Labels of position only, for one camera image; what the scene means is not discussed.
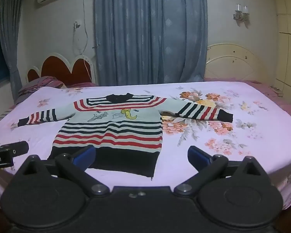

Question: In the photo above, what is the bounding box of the white power cable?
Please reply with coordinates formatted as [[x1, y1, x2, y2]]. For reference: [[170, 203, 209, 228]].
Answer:
[[72, 0, 93, 83]]

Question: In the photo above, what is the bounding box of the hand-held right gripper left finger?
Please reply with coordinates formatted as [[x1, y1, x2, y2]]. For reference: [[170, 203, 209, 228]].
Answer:
[[23, 145, 110, 198]]

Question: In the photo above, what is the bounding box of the blue narrow curtain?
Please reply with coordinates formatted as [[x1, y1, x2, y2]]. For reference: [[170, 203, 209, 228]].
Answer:
[[0, 0, 25, 105]]

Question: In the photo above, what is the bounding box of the blue patterned curtain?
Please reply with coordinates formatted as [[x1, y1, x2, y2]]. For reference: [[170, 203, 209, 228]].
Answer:
[[94, 0, 208, 87]]

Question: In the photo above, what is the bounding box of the striped knit sweater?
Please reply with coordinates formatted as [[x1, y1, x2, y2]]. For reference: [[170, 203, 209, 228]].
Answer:
[[17, 93, 234, 178]]

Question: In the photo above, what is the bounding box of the pink floral bed sheet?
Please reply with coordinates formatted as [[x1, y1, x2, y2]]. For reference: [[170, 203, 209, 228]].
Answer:
[[0, 80, 291, 211]]

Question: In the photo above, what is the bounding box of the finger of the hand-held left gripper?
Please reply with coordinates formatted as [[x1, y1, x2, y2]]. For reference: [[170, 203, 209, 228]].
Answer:
[[1, 140, 29, 156]]

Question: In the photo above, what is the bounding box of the purple crumpled cloth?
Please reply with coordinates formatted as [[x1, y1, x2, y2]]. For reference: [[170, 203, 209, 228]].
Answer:
[[14, 76, 66, 103]]

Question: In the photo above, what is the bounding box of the cream wardrobe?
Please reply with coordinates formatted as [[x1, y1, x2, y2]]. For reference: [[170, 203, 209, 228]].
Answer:
[[274, 0, 291, 98]]

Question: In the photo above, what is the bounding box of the glass wall lamp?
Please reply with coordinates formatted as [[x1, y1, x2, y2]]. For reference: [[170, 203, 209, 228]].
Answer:
[[233, 3, 250, 21]]

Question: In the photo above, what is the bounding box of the cream arched headboard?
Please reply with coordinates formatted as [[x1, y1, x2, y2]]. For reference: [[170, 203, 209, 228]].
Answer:
[[205, 43, 282, 83]]

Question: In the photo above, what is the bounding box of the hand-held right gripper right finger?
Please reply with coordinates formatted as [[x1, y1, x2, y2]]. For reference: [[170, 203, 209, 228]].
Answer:
[[174, 145, 268, 198]]

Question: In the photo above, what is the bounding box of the red heart-shaped headboard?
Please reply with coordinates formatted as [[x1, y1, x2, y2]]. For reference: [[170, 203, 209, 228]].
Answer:
[[26, 52, 97, 87]]

